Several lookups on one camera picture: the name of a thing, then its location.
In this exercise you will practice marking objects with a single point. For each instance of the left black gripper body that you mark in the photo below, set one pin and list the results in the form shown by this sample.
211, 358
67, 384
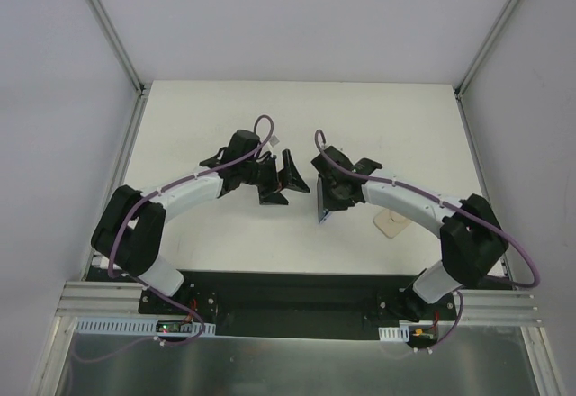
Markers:
272, 180

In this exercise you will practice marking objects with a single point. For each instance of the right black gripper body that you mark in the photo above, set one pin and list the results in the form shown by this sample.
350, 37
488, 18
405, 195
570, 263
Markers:
323, 200

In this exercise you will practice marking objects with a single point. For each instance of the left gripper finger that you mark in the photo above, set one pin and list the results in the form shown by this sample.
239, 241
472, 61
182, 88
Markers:
272, 198
289, 176

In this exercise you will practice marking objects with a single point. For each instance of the lavender phone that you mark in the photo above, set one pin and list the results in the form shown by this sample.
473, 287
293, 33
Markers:
324, 200

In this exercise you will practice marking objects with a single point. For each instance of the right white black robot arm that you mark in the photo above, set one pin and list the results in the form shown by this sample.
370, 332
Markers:
468, 249

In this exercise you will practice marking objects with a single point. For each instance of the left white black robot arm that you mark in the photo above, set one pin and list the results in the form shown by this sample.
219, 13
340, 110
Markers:
130, 231

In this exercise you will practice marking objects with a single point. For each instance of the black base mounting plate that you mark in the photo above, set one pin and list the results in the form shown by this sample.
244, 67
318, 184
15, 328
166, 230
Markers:
312, 306

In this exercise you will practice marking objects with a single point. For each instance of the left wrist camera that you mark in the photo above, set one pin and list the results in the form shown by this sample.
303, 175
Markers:
273, 141

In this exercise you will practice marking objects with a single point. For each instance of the beige phone with ring holder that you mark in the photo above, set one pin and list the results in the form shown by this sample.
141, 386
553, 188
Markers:
390, 223

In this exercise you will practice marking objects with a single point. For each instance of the right aluminium frame post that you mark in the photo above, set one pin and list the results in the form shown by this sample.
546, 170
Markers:
496, 30

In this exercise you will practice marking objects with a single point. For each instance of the aluminium frame post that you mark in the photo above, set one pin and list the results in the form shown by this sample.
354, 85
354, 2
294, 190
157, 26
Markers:
496, 30
114, 41

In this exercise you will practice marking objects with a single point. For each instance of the right white slotted cable duct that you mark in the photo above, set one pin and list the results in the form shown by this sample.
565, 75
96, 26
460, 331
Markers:
400, 334

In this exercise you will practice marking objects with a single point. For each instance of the white slotted cable duct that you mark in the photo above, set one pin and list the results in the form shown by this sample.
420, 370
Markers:
143, 327
400, 334

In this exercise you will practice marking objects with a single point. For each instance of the left aluminium frame post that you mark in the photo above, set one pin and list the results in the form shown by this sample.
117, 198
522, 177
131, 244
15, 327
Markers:
114, 41

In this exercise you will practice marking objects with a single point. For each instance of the left white slotted cable duct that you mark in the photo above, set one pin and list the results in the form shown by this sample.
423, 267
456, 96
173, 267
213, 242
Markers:
143, 327

